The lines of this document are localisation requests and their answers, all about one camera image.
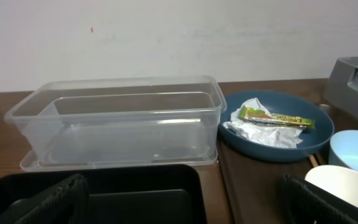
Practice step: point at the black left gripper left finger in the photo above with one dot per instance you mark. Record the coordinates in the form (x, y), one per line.
(64, 202)

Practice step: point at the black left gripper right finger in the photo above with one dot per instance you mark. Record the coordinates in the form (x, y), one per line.
(302, 202)

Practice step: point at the white cup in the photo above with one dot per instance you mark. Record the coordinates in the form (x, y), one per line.
(339, 181)

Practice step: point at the white napkin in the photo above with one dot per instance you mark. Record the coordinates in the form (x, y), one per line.
(264, 134)

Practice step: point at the light blue bowl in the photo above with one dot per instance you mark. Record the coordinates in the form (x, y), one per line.
(344, 149)

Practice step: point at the yellow green snack wrapper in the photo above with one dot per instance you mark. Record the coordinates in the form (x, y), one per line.
(260, 116)

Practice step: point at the grey dishwasher rack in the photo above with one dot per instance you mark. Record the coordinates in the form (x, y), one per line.
(342, 87)

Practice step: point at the wooden chopstick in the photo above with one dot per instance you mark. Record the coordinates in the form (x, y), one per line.
(313, 161)
(319, 159)

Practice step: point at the black plastic tray bin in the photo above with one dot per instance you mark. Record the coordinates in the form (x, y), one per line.
(151, 194)

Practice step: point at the dark brown serving tray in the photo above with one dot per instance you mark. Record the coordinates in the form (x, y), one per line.
(250, 184)

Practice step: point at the clear plastic bin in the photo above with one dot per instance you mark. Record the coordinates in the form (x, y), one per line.
(124, 122)

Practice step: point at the dark blue plate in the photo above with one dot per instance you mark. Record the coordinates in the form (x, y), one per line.
(314, 140)

